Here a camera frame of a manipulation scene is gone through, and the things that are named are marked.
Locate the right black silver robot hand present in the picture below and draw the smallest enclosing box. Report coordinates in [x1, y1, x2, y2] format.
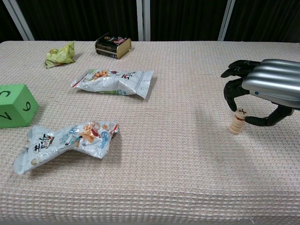
[220, 58, 300, 127]

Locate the beige woven tablecloth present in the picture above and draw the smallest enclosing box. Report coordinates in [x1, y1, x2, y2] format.
[0, 41, 300, 225]

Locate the white snack bag peanut picture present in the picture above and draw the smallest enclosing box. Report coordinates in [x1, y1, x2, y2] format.
[71, 67, 155, 99]

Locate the black gold tin can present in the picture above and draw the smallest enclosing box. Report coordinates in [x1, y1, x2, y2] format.
[95, 32, 132, 60]

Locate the crumpled yellow-green wrapper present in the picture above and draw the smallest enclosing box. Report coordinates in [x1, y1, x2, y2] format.
[45, 41, 76, 69]

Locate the crumpled white snack bag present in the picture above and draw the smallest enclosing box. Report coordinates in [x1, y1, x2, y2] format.
[12, 120, 120, 175]

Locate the green foam number cube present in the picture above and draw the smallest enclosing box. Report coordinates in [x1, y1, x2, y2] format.
[0, 83, 39, 129]

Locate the white frame post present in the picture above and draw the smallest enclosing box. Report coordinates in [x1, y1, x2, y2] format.
[217, 0, 236, 41]
[1, 0, 36, 41]
[136, 0, 151, 41]

